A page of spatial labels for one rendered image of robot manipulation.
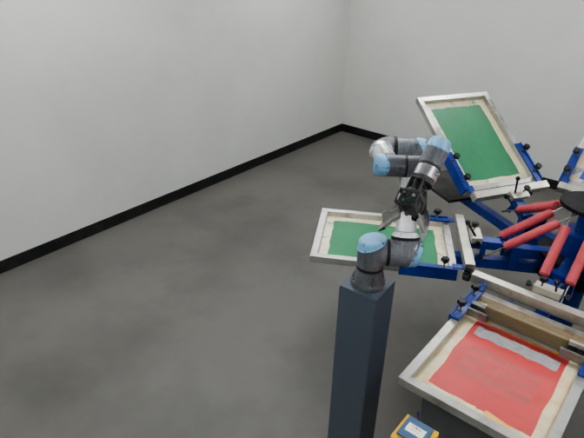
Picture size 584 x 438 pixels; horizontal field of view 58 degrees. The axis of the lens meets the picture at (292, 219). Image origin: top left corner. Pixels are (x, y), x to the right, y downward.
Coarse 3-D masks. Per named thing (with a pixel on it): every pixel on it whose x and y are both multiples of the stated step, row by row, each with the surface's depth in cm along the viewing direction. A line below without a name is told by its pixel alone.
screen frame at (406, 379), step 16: (496, 304) 255; (512, 304) 253; (528, 320) 247; (544, 320) 243; (448, 336) 236; (576, 336) 235; (432, 352) 223; (416, 368) 214; (400, 384) 211; (416, 384) 206; (576, 384) 208; (432, 400) 202; (448, 400) 200; (576, 400) 201; (464, 416) 195; (480, 416) 193; (560, 416) 194; (496, 432) 188; (512, 432) 187; (560, 432) 188
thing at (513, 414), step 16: (544, 352) 229; (528, 368) 220; (544, 368) 220; (560, 368) 220; (544, 384) 212; (496, 400) 205; (544, 400) 205; (496, 416) 198; (512, 416) 198; (528, 416) 198; (528, 432) 192
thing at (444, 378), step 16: (464, 336) 237; (512, 336) 238; (464, 352) 228; (496, 352) 228; (512, 352) 229; (448, 368) 219; (448, 384) 211; (464, 384) 212; (464, 400) 204; (480, 400) 205
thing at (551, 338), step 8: (488, 304) 241; (488, 312) 240; (496, 312) 238; (504, 312) 236; (488, 320) 242; (496, 320) 239; (504, 320) 236; (512, 320) 234; (520, 320) 232; (512, 328) 235; (520, 328) 233; (528, 328) 230; (536, 328) 228; (544, 328) 227; (528, 336) 231; (536, 336) 229; (544, 336) 227; (552, 336) 224; (560, 336) 222; (552, 344) 226; (560, 344) 223
